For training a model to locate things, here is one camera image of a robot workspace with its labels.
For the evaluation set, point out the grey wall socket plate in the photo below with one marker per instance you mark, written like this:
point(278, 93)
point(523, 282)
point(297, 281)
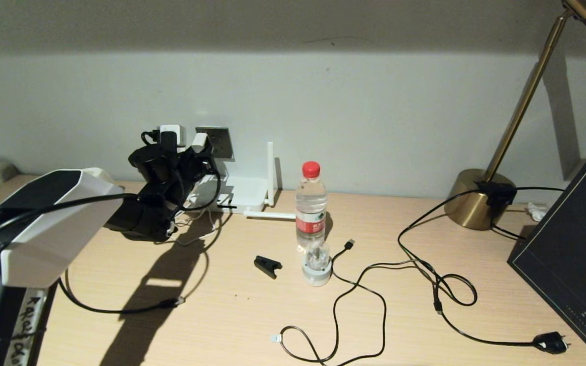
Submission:
point(224, 140)

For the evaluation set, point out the white handwritten tape label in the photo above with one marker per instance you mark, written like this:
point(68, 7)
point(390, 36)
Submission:
point(23, 325)

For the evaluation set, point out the white power adapter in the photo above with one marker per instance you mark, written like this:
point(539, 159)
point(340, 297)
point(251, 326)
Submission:
point(201, 142)

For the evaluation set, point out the white toilet paper roll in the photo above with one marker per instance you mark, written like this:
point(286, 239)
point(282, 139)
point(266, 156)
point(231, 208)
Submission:
point(100, 174)

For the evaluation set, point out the brass desk lamp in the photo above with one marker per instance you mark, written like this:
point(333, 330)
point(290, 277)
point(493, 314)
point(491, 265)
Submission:
point(471, 203)

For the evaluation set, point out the black box on lamp base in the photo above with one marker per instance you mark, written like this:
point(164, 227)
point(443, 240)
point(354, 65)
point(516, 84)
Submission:
point(497, 195)

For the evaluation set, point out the dark gift bag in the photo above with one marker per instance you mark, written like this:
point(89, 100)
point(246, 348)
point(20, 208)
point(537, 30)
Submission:
point(567, 244)

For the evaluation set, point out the small glass dome white base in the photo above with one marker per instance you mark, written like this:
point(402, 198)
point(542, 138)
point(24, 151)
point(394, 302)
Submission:
point(317, 272)

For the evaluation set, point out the small black clip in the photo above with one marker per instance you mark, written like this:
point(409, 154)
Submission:
point(266, 266)

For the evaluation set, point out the white router with antennas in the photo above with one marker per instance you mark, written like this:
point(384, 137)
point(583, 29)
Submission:
point(247, 193)

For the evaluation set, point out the small white crumpled object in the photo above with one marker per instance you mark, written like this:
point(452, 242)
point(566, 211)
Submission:
point(534, 212)

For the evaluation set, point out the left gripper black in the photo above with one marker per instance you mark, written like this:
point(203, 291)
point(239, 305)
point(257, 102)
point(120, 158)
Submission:
point(156, 166)

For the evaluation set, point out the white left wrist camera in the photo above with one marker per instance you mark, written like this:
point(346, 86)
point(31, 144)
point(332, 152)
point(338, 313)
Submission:
point(176, 134)

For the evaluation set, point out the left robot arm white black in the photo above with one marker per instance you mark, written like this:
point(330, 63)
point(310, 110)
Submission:
point(54, 234)

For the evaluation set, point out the water bottle red cap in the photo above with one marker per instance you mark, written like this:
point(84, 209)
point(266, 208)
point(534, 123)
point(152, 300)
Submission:
point(311, 213)

